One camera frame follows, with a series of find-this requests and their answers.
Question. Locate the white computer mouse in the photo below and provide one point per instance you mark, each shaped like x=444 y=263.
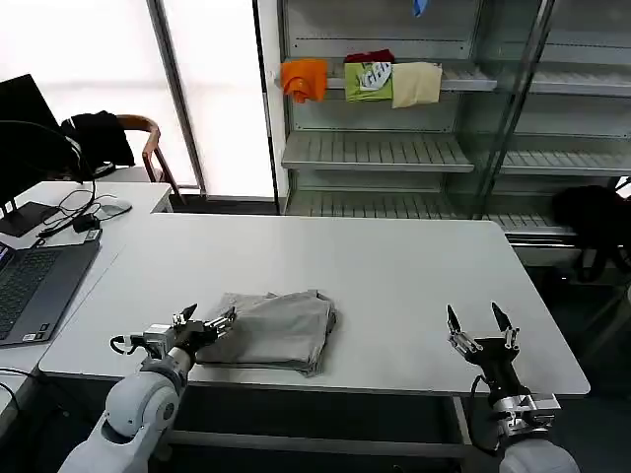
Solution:
x=117 y=207

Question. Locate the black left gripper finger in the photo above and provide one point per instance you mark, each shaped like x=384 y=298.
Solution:
x=186 y=313
x=222 y=323

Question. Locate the grey printed t-shirt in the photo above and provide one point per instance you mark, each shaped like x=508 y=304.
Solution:
x=281 y=335

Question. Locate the brown wooden chair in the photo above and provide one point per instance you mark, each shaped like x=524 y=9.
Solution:
x=154 y=148

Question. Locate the black jacket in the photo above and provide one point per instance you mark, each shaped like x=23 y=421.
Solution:
x=101 y=135

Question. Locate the black computer monitor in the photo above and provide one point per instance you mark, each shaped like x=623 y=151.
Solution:
x=24 y=138

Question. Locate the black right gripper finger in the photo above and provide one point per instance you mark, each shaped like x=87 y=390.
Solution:
x=505 y=325
x=458 y=329

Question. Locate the dark grey laptop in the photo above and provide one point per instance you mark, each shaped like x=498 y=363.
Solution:
x=37 y=286

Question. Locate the grey metal shelf rack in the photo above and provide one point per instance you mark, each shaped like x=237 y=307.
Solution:
x=394 y=148

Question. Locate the black bag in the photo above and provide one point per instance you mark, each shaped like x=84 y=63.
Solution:
x=589 y=222

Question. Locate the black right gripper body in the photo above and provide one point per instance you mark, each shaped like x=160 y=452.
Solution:
x=498 y=367

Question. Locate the grey window frame post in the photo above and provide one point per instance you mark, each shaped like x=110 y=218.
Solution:
x=177 y=98

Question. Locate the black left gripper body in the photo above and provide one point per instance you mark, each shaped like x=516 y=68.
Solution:
x=193 y=336

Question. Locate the small black adapter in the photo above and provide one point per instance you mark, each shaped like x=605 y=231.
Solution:
x=86 y=224

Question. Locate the grey table frame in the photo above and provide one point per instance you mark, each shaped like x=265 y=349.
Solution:
x=305 y=439

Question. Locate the black monitor stand base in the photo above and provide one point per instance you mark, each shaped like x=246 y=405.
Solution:
x=24 y=216

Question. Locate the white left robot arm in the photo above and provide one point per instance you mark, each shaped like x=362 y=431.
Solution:
x=138 y=399

